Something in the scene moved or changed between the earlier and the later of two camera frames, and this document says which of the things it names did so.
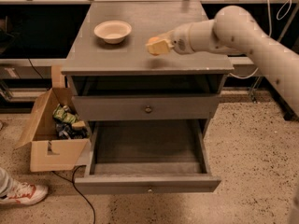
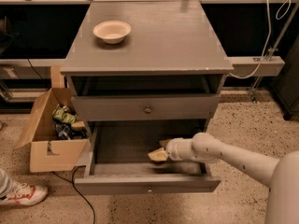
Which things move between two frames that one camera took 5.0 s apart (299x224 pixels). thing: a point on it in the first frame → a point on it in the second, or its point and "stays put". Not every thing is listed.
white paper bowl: x=113 y=32 stays put
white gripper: x=179 y=42 → x=172 y=149
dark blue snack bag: x=65 y=131 stays put
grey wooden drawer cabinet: x=147 y=112 stays put
